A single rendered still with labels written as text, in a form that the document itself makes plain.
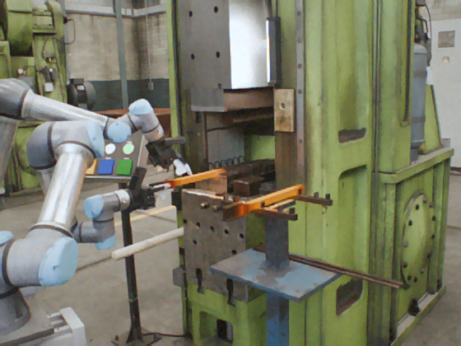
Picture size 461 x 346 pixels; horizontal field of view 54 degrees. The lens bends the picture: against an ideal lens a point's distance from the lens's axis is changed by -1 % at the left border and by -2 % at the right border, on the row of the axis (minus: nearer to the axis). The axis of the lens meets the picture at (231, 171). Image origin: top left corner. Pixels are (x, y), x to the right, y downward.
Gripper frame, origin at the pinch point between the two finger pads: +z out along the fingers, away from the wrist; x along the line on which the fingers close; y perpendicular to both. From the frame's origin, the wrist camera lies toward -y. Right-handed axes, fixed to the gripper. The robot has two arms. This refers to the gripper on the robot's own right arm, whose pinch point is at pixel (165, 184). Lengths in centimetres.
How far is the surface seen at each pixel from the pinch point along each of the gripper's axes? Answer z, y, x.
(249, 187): 28.2, 4.4, 19.5
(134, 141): 19.1, -12.3, -44.5
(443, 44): 555, -83, -67
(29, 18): 172, -130, -459
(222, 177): 27.7, 1.7, 5.2
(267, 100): 57, -30, 8
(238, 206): -10.5, -0.4, 47.0
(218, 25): 27, -62, 7
